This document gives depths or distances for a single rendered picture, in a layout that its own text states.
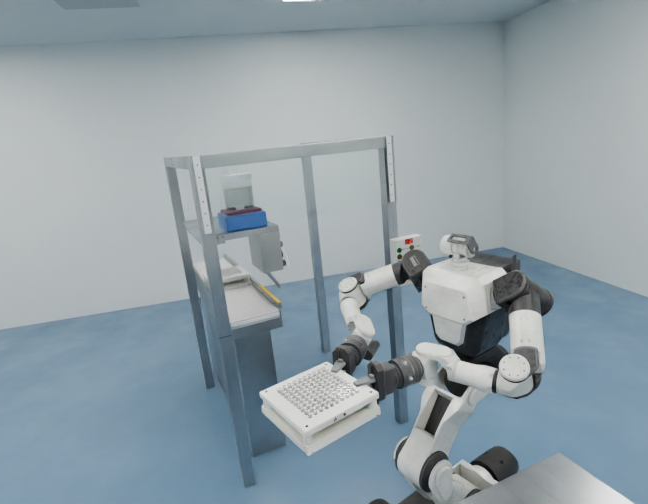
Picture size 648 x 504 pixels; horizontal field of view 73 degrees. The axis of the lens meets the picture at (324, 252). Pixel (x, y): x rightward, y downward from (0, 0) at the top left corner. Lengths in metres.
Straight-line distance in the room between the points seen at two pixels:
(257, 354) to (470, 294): 1.35
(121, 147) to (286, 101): 1.89
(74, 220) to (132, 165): 0.88
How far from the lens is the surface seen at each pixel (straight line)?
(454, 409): 1.67
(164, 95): 5.34
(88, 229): 5.55
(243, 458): 2.52
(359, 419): 1.26
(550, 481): 1.35
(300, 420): 1.20
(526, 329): 1.39
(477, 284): 1.50
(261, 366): 2.52
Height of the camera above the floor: 1.72
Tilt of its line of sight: 14 degrees down
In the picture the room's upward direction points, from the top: 6 degrees counter-clockwise
